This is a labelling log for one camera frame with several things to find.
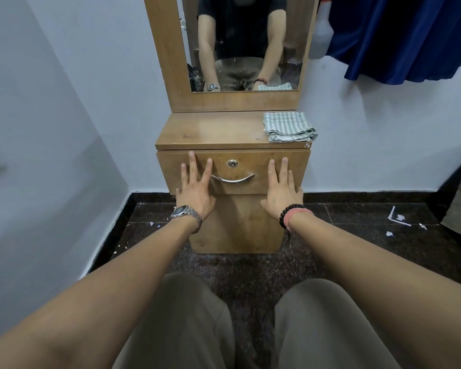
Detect pink wrist thread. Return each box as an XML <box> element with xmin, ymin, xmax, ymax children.
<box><xmin>285</xmin><ymin>208</ymin><xmax>315</xmax><ymax>231</ymax></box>

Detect person's right hand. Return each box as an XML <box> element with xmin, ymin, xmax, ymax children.
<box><xmin>260</xmin><ymin>157</ymin><xmax>305</xmax><ymax>221</ymax></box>

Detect curved metal drawer handle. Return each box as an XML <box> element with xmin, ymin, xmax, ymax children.
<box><xmin>211</xmin><ymin>173</ymin><xmax>256</xmax><ymax>184</ymax></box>

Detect blue satin cloth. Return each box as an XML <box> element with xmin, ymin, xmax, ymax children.
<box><xmin>326</xmin><ymin>0</ymin><xmax>461</xmax><ymax>84</ymax></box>

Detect folded checked cloth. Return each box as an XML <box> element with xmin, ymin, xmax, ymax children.
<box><xmin>263</xmin><ymin>111</ymin><xmax>318</xmax><ymax>144</ymax></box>

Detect dressing table mirror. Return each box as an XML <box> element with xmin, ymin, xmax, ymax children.
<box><xmin>181</xmin><ymin>0</ymin><xmax>317</xmax><ymax>93</ymax></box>

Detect dark bead bracelet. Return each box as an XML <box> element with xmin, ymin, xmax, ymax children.
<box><xmin>279</xmin><ymin>204</ymin><xmax>305</xmax><ymax>247</ymax></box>

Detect person's right forearm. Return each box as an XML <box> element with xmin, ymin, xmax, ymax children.
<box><xmin>288</xmin><ymin>212</ymin><xmax>461</xmax><ymax>369</ymax></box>

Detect person's left hand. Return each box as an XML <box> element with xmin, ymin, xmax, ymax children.
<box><xmin>175</xmin><ymin>151</ymin><xmax>217</xmax><ymax>223</ymax></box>

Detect wooden dressing table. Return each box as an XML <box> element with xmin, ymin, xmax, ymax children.
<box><xmin>143</xmin><ymin>0</ymin><xmax>320</xmax><ymax>255</ymax></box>

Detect grey trousers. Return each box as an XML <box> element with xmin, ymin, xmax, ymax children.
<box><xmin>113</xmin><ymin>273</ymin><xmax>402</xmax><ymax>369</ymax></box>

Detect large white paper scrap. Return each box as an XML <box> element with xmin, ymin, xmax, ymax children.
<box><xmin>387</xmin><ymin>206</ymin><xmax>413</xmax><ymax>227</ymax></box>

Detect silver metal wristwatch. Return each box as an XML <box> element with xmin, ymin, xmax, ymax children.
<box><xmin>170</xmin><ymin>205</ymin><xmax>203</xmax><ymax>233</ymax></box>

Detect person's left forearm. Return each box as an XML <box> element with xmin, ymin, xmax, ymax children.
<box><xmin>0</xmin><ymin>217</ymin><xmax>199</xmax><ymax>369</ymax></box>

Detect wooden drawer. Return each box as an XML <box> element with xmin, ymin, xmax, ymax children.
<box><xmin>156</xmin><ymin>148</ymin><xmax>311</xmax><ymax>196</ymax></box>

